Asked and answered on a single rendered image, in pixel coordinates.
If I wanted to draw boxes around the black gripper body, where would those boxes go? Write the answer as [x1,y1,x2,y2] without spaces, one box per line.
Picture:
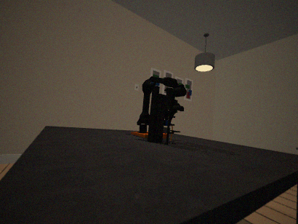
[165,97,184,111]

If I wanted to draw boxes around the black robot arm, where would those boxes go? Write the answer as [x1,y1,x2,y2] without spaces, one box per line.
[137,76,187,133]

